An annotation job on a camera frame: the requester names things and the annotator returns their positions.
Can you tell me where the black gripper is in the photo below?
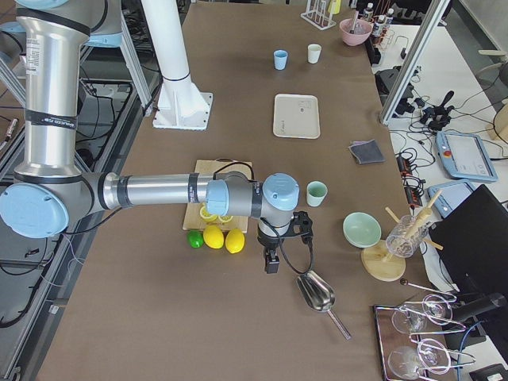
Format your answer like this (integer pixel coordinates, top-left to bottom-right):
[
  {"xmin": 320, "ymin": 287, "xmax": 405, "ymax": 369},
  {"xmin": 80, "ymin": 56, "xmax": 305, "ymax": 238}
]
[{"xmin": 257, "ymin": 211, "xmax": 312, "ymax": 274}]

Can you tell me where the green cup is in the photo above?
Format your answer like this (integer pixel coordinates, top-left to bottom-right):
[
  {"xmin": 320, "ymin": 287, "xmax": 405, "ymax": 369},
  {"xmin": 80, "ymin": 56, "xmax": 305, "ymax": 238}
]
[{"xmin": 306, "ymin": 181, "xmax": 328, "ymax": 207}]

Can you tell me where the blue cup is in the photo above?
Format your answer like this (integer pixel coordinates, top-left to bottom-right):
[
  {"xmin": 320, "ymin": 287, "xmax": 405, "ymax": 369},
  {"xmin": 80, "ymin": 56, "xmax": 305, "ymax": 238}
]
[{"xmin": 273, "ymin": 49, "xmax": 288, "ymax": 71}]

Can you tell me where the cream white cup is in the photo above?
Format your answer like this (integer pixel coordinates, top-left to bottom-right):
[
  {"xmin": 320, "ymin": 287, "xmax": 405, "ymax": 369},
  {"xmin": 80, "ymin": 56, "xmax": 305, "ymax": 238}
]
[{"xmin": 307, "ymin": 44, "xmax": 321, "ymax": 64}]

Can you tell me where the beige rabbit tray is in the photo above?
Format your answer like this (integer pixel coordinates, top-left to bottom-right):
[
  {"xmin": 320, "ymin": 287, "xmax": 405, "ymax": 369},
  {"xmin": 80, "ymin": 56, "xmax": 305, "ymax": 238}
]
[{"xmin": 272, "ymin": 94, "xmax": 321, "ymax": 139}]

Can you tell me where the wine glass rack tray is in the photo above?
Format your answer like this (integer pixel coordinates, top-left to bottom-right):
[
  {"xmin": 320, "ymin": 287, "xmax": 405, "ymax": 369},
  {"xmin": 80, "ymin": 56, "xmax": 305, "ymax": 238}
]
[{"xmin": 373, "ymin": 294, "xmax": 475, "ymax": 380}]

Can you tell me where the whole lemon outer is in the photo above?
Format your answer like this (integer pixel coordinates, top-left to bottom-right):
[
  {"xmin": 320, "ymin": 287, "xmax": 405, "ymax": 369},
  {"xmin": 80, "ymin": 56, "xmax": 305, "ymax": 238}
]
[{"xmin": 225, "ymin": 229, "xmax": 245, "ymax": 254}]

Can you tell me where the metal scoop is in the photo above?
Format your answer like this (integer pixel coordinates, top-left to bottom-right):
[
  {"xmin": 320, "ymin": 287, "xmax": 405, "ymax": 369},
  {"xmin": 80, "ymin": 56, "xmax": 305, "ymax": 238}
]
[{"xmin": 296, "ymin": 271, "xmax": 352, "ymax": 341}]

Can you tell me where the whole lemon near lime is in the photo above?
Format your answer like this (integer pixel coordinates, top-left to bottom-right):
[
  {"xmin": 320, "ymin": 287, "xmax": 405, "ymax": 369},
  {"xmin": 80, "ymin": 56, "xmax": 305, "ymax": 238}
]
[{"xmin": 202, "ymin": 225, "xmax": 225, "ymax": 249}]

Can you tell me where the lemon half slice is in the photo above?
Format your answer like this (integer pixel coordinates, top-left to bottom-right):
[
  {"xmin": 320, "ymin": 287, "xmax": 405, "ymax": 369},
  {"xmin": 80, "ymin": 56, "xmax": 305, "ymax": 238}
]
[
  {"xmin": 199, "ymin": 206, "xmax": 217, "ymax": 223},
  {"xmin": 217, "ymin": 215, "xmax": 233, "ymax": 224}
]

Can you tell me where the lime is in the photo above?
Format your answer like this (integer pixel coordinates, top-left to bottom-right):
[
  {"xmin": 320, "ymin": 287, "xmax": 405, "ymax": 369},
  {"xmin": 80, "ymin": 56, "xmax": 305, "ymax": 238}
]
[{"xmin": 187, "ymin": 230, "xmax": 204, "ymax": 248}]

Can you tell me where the wooden cutting board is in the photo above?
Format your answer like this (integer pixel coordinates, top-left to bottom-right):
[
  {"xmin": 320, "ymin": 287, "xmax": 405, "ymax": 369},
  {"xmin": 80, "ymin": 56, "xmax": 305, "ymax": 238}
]
[{"xmin": 182, "ymin": 159, "xmax": 254, "ymax": 233}]

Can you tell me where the green bowl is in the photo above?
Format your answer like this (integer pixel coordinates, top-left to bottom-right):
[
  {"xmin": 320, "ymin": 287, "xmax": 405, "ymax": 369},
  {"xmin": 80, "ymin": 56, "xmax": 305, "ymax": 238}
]
[{"xmin": 343, "ymin": 212, "xmax": 381, "ymax": 248}]

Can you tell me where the wooden mug tree stand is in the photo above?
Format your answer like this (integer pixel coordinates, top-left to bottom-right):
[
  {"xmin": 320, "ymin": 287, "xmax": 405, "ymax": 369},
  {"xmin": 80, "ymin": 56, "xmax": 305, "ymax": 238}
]
[{"xmin": 361, "ymin": 190, "xmax": 444, "ymax": 282}]

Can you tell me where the clear glass mug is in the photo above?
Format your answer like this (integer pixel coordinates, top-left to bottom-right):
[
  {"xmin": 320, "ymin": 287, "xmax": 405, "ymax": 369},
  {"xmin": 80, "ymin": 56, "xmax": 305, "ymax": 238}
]
[{"xmin": 386, "ymin": 215, "xmax": 429, "ymax": 258}]

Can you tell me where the grey folded cloth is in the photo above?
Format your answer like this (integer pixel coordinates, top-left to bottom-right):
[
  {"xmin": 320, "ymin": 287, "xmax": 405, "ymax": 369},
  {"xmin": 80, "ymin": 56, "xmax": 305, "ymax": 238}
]
[{"xmin": 348, "ymin": 140, "xmax": 385, "ymax": 165}]

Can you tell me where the blue teach pendant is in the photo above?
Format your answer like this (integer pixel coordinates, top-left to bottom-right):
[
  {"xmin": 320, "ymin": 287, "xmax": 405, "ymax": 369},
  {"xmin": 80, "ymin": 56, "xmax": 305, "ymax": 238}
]
[
  {"xmin": 436, "ymin": 131, "xmax": 498, "ymax": 183},
  {"xmin": 427, "ymin": 179, "xmax": 476, "ymax": 218}
]

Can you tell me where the black monitor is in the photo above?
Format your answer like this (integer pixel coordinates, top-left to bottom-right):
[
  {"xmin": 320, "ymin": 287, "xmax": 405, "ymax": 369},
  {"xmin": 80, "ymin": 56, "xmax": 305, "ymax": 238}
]
[{"xmin": 430, "ymin": 185, "xmax": 507, "ymax": 295}]

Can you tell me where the metal muddler with black tip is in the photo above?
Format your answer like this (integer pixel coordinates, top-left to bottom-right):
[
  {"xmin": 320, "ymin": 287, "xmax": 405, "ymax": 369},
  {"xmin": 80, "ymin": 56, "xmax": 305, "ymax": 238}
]
[{"xmin": 349, "ymin": 11, "xmax": 359, "ymax": 34}]

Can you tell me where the pink bowl with ice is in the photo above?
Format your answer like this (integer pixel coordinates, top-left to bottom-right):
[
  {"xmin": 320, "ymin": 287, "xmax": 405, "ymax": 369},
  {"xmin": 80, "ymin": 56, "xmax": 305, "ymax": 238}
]
[{"xmin": 339, "ymin": 18, "xmax": 373, "ymax": 46}]

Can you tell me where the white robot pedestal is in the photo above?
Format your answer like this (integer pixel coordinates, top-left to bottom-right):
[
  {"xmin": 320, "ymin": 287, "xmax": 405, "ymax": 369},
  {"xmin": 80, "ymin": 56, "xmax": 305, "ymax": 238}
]
[{"xmin": 142, "ymin": 0, "xmax": 213, "ymax": 131}]

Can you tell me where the white wire cup rack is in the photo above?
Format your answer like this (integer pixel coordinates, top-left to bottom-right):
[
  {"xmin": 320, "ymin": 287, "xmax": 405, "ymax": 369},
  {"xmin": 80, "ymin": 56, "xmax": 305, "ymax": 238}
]
[{"xmin": 300, "ymin": 0, "xmax": 337, "ymax": 31}]

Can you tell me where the aluminium frame post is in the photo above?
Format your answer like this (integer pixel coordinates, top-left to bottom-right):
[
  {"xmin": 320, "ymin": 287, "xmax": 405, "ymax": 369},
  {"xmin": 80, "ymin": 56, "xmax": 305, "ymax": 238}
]
[{"xmin": 379, "ymin": 0, "xmax": 449, "ymax": 126}]

